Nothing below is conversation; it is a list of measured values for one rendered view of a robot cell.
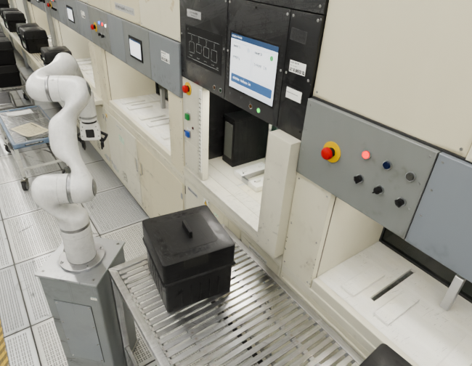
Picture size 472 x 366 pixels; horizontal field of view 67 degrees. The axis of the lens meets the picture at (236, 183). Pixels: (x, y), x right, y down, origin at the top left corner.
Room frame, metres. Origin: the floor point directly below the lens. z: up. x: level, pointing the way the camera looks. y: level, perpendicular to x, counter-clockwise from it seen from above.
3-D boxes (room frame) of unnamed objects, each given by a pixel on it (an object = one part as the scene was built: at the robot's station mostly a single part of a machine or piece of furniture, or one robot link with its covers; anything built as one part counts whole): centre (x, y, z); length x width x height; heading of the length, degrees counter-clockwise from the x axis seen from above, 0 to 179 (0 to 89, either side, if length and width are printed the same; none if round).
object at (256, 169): (1.75, -0.13, 0.89); 0.22 x 0.21 x 0.04; 127
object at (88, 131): (1.75, 0.79, 1.12); 0.10 x 0.07 x 0.11; 102
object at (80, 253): (1.16, 0.66, 0.85); 0.19 x 0.19 x 0.18
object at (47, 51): (3.68, 1.89, 0.93); 0.30 x 0.28 x 0.26; 34
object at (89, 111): (1.75, 0.80, 1.26); 0.09 x 0.08 x 0.13; 102
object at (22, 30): (4.63, 2.61, 0.93); 0.30 x 0.28 x 0.26; 40
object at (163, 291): (1.08, 0.18, 0.85); 0.28 x 0.28 x 0.17; 29
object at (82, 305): (1.16, 0.66, 0.38); 0.28 x 0.28 x 0.76; 82
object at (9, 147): (3.20, 2.05, 0.24); 0.97 x 0.52 x 0.48; 40
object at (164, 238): (1.08, 0.18, 0.98); 0.29 x 0.29 x 0.13; 29
